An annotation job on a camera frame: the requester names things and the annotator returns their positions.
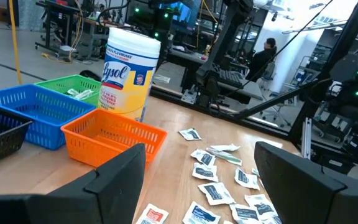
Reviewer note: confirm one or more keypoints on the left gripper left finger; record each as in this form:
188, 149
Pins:
120, 186

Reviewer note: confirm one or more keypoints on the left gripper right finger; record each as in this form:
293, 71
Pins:
291, 186

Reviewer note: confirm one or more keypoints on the grey white antiseptic towelette packet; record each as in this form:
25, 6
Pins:
216, 193
261, 207
204, 157
273, 220
245, 214
246, 179
190, 134
205, 172

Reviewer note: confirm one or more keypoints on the green white bandage wrapper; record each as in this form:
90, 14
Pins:
72, 91
225, 147
255, 171
84, 94
227, 157

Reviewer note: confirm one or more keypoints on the Lysol wipes canister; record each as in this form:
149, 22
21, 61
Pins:
129, 77

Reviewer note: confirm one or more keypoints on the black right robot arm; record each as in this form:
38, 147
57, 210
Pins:
219, 49

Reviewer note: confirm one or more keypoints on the red white ointment packet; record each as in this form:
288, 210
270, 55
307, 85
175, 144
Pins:
152, 214

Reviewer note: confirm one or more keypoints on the orange plastic basket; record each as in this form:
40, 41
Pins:
104, 130

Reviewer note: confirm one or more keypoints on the blue white alcohol pad packet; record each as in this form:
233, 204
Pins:
200, 214

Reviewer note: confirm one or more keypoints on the grey desk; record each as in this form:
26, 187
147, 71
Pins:
247, 88

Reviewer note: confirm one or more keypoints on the blue plastic basket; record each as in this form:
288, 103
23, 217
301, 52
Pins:
42, 105

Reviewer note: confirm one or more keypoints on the office chair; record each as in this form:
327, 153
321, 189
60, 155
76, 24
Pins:
269, 74

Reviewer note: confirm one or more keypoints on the silver mounting plate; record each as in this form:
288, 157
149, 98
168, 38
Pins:
189, 96

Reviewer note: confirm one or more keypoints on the green plastic basket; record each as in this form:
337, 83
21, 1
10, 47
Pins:
73, 82

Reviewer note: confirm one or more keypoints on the black keyboard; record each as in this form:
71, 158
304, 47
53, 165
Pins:
230, 77

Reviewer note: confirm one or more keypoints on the person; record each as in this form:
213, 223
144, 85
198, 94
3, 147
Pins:
261, 62

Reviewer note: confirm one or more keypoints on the black device with green lights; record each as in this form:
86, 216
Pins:
145, 15

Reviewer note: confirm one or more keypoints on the black workbench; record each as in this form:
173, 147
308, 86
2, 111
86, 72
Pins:
59, 7

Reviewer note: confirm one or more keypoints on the silver aluminium extrusion post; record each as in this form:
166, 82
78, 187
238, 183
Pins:
306, 138

